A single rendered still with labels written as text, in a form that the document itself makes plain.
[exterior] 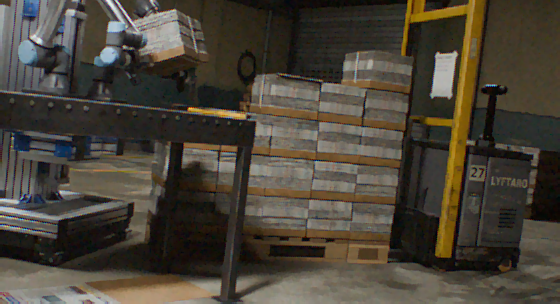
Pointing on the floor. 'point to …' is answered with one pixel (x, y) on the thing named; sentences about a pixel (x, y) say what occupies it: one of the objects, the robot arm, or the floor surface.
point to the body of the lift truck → (476, 199)
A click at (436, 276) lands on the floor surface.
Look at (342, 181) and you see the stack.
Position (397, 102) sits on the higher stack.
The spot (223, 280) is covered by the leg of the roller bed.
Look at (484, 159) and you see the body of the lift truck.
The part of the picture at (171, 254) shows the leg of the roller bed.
